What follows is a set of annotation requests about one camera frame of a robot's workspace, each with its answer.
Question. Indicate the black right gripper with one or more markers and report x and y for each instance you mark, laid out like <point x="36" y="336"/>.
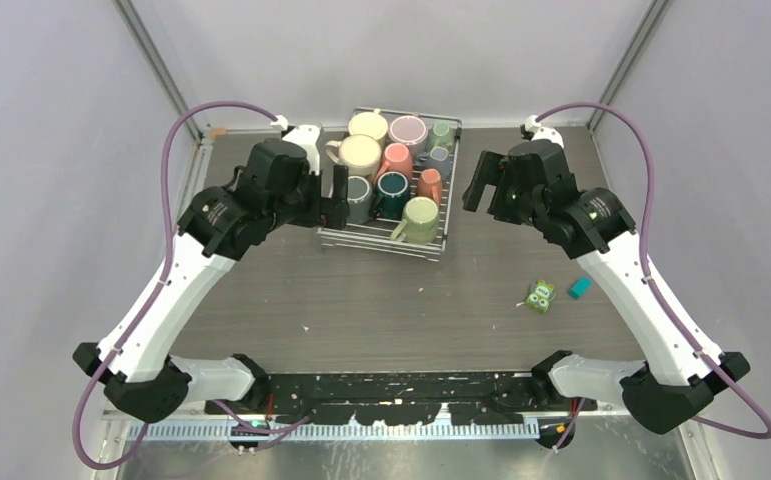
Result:
<point x="492" y="168"/>

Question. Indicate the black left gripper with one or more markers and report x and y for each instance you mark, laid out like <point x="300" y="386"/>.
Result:
<point x="328" y="212"/>

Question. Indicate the dark grey mug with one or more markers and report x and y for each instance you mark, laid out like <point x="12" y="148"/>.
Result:
<point x="360" y="198"/>

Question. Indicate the dark teal mug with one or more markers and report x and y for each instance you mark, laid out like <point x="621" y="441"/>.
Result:
<point x="392" y="194"/>

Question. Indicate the light green mug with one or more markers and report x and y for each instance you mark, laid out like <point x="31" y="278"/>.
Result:
<point x="419" y="223"/>

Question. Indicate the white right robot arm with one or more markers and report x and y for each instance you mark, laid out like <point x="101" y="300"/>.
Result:
<point x="672" y="383"/>

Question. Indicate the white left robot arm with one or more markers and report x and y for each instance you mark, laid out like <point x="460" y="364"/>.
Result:
<point x="140" y="376"/>

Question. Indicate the small blue grey cup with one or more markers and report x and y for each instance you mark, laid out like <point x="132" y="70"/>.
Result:
<point x="439" y="159"/>

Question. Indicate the small sage green cup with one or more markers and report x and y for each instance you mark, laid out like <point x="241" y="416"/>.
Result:
<point x="442" y="135"/>

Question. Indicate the cream mug front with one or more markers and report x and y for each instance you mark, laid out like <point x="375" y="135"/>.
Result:
<point x="361" y="154"/>

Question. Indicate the cream mug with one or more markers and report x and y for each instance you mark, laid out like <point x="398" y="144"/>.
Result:
<point x="361" y="154"/>
<point x="370" y="123"/>

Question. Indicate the salmon pink mug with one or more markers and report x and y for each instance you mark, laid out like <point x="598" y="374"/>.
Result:
<point x="396" y="157"/>

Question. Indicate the mauve pink mug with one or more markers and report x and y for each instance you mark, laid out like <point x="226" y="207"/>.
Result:
<point x="410" y="131"/>

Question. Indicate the cream mug back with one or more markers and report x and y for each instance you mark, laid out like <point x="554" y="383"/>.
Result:
<point x="370" y="123"/>

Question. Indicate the green toy monster block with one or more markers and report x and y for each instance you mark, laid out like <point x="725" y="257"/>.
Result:
<point x="540" y="296"/>

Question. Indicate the teal toy block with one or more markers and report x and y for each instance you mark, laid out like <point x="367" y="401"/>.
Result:
<point x="579" y="287"/>

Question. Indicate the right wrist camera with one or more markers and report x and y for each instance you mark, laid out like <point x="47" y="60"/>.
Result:
<point x="533" y="130"/>

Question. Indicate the metal wire dish rack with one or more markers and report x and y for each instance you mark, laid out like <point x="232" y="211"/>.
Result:
<point x="375" y="234"/>

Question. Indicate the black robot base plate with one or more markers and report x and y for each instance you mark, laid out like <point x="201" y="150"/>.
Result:
<point x="405" y="398"/>

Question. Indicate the aluminium front rail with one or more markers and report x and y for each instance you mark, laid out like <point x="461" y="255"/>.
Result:
<point x="442" y="427"/>

